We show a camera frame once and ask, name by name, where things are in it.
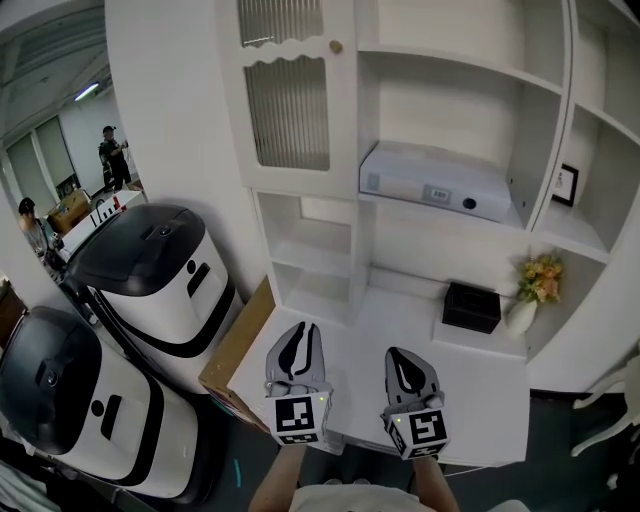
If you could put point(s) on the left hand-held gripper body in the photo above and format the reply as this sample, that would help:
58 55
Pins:
295 415

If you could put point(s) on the white flat box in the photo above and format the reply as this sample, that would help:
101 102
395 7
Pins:
425 175

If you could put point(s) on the white vanity table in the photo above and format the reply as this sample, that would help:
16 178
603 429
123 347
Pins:
610 415

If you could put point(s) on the black box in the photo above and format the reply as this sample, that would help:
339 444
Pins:
470 307

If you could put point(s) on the person's left forearm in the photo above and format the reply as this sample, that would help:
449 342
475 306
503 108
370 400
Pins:
280 475

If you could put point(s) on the white vase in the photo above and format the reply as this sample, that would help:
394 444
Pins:
521 317

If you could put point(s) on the rectangular ceiling light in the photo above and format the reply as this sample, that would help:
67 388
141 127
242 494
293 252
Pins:
87 92

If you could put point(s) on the white robot with black top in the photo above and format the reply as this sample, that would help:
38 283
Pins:
150 280
75 400

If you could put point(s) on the black picture frame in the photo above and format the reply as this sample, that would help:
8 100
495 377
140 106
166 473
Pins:
566 184

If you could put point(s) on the flat brown cardboard box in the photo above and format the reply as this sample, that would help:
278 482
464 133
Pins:
235 350

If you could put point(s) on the white cabinet door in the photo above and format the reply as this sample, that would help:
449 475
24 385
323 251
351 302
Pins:
290 115

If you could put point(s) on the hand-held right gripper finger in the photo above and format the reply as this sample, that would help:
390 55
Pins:
392 385
430 382

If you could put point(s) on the person's white shirt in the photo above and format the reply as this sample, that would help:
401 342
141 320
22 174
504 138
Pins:
350 500

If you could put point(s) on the person's right forearm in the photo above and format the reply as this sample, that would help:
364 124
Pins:
435 485

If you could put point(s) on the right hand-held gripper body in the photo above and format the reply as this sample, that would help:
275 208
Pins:
425 427

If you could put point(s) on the yellow flower bouquet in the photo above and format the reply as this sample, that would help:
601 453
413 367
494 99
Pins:
542 280

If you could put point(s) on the white desk with hutch shelves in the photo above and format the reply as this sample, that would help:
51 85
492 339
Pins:
355 350

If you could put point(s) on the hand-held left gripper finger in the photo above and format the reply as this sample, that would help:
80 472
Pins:
317 365
274 365

